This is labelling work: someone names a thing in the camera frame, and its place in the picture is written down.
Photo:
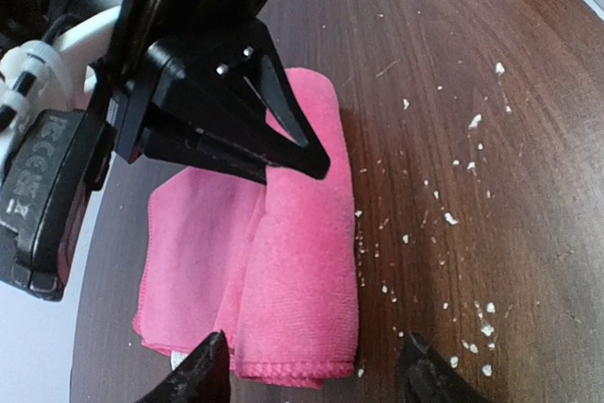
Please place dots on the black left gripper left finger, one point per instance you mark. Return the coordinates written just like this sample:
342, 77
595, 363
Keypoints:
203, 376

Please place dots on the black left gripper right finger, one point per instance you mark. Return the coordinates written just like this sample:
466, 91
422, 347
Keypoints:
424, 376

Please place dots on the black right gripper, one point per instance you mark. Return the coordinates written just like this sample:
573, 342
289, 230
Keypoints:
204, 76

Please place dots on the pink towel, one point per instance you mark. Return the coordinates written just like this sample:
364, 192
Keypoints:
270, 265

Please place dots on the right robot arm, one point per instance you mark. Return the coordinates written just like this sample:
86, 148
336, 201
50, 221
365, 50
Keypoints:
250, 267

